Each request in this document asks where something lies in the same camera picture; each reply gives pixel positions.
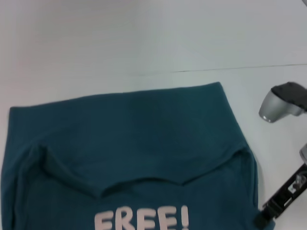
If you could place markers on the teal blue shirt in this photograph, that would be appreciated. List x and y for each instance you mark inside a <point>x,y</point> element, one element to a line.
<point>132,148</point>

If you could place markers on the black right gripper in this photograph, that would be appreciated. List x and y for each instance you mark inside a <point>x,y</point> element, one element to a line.
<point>287,191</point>

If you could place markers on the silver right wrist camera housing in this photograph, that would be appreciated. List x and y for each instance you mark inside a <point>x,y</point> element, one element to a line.
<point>280,100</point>

